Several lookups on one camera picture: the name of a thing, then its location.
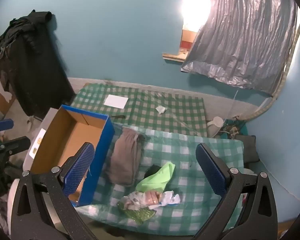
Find mint white checkered blanket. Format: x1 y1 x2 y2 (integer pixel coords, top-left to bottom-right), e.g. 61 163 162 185
75 125 245 230

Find green beige checkered blanket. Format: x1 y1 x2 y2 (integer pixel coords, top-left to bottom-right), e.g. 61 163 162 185
70 83 207 137

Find hanging black clothes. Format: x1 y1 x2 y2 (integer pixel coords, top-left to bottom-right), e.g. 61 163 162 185
0 10 74 118

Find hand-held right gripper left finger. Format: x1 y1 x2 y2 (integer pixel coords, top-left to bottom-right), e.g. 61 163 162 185
10 142 98 240

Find grey curtain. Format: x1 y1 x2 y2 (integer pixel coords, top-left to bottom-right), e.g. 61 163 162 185
180 0 298 96

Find grey-brown folded cloth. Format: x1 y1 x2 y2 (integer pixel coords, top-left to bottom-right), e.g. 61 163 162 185
105 127 147 187

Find white plastic bag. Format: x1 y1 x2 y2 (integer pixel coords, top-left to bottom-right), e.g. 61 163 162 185
150 190 181 209

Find beige fabric strip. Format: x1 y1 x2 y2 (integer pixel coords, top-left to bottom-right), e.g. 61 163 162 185
247 17 300 120

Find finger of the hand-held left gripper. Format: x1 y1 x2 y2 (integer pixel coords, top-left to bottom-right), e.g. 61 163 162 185
0 119 14 133
0 136 31 166

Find white jug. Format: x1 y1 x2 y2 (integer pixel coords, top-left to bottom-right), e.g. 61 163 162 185
206 116 224 138

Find black cloth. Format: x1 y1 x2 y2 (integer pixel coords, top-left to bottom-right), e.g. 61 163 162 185
144 164 165 180

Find white paper sheet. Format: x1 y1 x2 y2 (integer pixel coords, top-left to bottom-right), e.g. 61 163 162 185
104 94 129 109

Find light green cloth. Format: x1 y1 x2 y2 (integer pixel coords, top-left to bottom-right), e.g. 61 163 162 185
135 161 177 193

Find white pink wrapper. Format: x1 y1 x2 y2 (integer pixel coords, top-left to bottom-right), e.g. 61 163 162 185
117 190 163 212

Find dark cushion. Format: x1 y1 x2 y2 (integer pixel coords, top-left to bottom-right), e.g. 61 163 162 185
235 134 260 164

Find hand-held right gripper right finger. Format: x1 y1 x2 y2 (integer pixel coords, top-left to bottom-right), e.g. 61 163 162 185
194 142 279 240

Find blue cardboard box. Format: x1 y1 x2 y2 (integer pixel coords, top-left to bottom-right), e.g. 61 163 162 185
30 104 115 207

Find wooden window ledge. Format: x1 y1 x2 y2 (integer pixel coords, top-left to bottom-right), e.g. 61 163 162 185
162 52 188 63

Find green bubble wrap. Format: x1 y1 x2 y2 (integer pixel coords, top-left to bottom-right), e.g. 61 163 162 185
117 201 157 225

